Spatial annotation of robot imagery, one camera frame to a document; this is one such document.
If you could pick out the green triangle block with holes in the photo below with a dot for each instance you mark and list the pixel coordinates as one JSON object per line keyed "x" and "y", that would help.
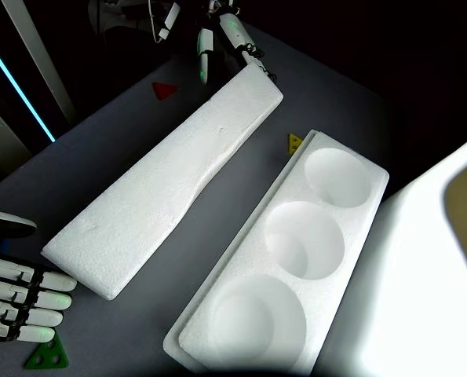
{"x": 41, "y": 358}

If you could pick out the white power adapter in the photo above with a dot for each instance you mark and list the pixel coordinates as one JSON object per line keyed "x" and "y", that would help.
{"x": 169, "y": 19}

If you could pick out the large white rounded casing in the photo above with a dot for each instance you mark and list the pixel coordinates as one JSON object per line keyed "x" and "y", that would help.
{"x": 421, "y": 294}

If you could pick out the grey table cloth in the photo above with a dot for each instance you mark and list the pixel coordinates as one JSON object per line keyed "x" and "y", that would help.
{"x": 99, "y": 129}

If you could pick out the red triangle toy block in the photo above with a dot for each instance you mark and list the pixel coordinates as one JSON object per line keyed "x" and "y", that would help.
{"x": 163, "y": 90}

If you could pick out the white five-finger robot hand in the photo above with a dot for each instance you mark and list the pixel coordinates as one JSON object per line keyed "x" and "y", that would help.
{"x": 235, "y": 29}
{"x": 48, "y": 302}

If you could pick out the long white foam lid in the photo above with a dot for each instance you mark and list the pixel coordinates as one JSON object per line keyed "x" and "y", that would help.
{"x": 158, "y": 188}

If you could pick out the white foam tray with wells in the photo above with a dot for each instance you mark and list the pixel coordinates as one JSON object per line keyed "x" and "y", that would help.
{"x": 249, "y": 259}

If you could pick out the yellow triangle block with holes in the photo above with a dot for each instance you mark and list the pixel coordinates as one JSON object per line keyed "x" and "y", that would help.
{"x": 293, "y": 142}

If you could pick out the white upright post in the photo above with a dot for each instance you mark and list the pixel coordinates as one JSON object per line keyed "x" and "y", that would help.
{"x": 44, "y": 59}

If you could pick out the cyan light strip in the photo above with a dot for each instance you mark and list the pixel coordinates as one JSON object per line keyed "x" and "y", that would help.
{"x": 17, "y": 82}

